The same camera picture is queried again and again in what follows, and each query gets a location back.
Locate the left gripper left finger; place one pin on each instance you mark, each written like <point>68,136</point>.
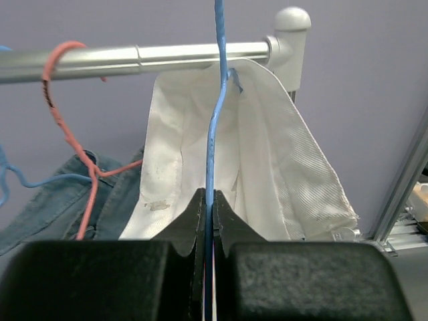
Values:
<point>156,279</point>

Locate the metal clothes rack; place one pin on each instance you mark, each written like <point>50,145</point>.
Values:
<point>282,53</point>

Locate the denim skirt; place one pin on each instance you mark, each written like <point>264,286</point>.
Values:
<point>56,210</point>

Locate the blue wire hanger front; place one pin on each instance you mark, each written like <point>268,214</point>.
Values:
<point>226,73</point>

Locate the blue wire hanger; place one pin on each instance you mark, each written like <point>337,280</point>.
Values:
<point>27,146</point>
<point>226,73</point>

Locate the pink wire hanger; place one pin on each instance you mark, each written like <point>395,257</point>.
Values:
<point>93,170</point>

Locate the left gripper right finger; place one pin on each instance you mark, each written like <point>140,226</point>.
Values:
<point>257,279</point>

